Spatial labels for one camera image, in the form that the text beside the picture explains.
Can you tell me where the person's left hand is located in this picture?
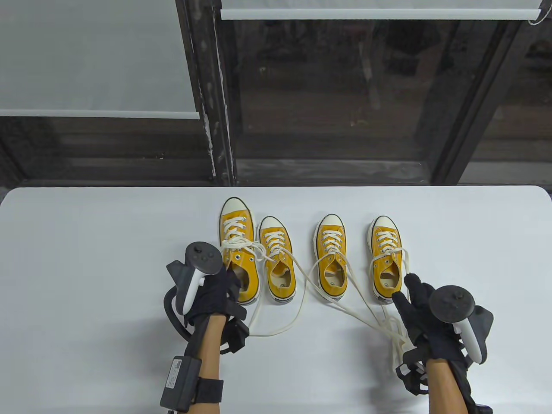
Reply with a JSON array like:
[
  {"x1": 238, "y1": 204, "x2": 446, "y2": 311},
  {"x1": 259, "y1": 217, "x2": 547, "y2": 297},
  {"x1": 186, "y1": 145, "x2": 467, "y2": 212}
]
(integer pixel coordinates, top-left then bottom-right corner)
[{"x1": 185, "y1": 265, "x2": 242, "y2": 328}]

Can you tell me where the person's right hand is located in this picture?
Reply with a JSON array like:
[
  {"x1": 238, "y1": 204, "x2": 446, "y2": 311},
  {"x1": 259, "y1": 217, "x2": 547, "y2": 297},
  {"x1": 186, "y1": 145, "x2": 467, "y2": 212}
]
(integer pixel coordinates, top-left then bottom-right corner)
[{"x1": 392, "y1": 274, "x2": 467, "y2": 361}]

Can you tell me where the person's right forearm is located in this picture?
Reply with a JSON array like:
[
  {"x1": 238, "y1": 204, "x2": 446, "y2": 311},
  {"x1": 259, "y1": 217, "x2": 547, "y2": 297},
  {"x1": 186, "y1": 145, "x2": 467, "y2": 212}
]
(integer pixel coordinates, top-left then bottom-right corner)
[{"x1": 425, "y1": 358, "x2": 469, "y2": 414}]

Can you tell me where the person's left forearm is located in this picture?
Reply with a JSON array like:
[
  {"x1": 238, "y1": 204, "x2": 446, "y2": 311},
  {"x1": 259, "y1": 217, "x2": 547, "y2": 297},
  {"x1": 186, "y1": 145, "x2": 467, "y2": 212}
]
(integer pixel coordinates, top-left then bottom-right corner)
[{"x1": 194, "y1": 313, "x2": 227, "y2": 414}]

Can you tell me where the white and grey controller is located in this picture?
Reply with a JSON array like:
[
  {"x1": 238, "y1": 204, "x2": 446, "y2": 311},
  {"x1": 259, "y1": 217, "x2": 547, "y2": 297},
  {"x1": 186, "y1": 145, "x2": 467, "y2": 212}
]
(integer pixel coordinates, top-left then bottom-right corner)
[
  {"x1": 166, "y1": 242, "x2": 223, "y2": 315},
  {"x1": 429, "y1": 285, "x2": 494, "y2": 367}
]

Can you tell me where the white roller blind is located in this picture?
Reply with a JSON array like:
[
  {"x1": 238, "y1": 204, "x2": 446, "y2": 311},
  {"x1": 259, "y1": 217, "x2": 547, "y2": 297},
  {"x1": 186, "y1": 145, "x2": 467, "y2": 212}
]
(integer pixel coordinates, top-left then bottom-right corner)
[
  {"x1": 221, "y1": 0, "x2": 542, "y2": 20},
  {"x1": 0, "y1": 0, "x2": 200, "y2": 120}
]

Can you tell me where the black window post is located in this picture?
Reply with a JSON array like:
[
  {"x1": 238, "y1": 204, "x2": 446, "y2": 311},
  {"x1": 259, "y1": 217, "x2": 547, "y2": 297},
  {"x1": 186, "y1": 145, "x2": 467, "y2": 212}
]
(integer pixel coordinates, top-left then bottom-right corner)
[
  {"x1": 431, "y1": 19, "x2": 524, "y2": 186},
  {"x1": 175, "y1": 0, "x2": 238, "y2": 187}
]

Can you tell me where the white blind cord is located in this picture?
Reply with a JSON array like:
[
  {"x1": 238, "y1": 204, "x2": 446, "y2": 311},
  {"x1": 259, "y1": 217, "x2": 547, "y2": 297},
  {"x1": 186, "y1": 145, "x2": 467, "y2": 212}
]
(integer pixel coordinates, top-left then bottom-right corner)
[{"x1": 527, "y1": 0, "x2": 552, "y2": 25}]

